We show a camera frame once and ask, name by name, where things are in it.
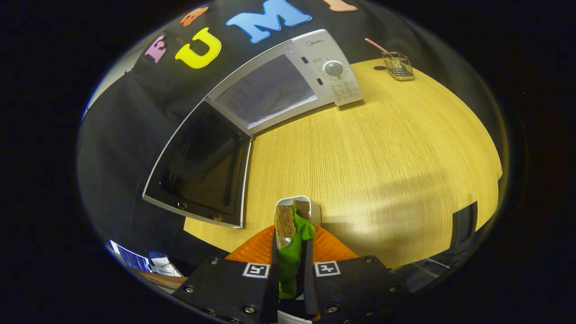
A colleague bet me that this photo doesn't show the white microwave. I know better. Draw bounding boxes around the white microwave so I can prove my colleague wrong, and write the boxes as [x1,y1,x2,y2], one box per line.
[142,29,364,229]

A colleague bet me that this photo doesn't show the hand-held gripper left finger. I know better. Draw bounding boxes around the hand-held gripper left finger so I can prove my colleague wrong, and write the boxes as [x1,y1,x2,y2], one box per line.
[172,225,279,324]

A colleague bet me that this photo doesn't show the pink striped straw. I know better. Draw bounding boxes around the pink striped straw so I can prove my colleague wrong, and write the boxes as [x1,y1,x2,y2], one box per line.
[364,38,388,54]

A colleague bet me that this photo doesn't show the burger with lettuce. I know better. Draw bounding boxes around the burger with lettuce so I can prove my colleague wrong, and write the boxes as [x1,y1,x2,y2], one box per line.
[274,205,316,300]

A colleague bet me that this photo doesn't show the wire mesh holder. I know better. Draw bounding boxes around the wire mesh holder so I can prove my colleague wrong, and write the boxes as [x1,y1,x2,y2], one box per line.
[382,51,414,81]

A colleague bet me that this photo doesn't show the laptop screen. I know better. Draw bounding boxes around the laptop screen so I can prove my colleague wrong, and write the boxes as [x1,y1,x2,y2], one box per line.
[109,241,151,273]

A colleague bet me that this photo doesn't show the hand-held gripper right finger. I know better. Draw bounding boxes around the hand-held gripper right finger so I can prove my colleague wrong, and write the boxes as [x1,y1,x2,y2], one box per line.
[304,224,408,324]

